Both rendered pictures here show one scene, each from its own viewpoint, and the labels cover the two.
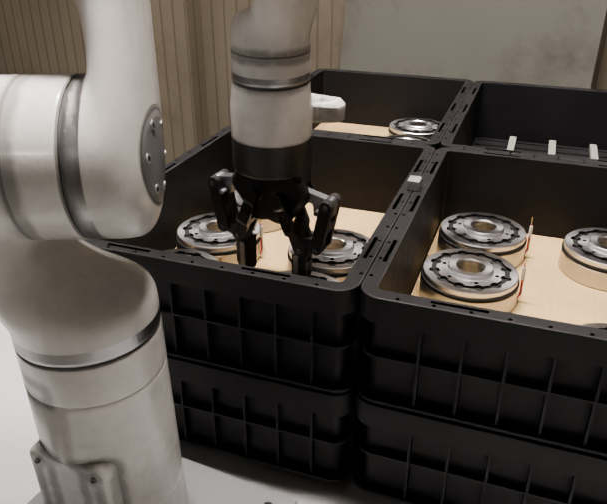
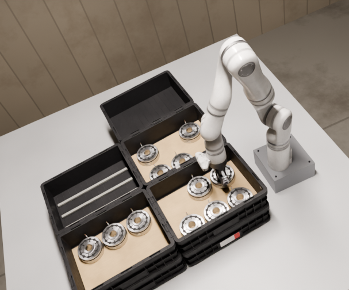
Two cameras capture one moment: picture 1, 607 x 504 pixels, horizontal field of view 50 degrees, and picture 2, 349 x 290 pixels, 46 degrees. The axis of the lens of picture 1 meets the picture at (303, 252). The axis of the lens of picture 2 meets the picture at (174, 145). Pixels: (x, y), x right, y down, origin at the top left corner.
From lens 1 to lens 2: 181 cm
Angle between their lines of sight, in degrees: 87
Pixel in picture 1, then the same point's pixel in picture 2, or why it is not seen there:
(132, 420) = not seen: hidden behind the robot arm
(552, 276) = (161, 161)
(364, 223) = (171, 206)
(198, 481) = (265, 161)
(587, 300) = (165, 151)
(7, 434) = (291, 227)
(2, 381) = (287, 250)
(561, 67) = not seen: outside the picture
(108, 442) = not seen: hidden behind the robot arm
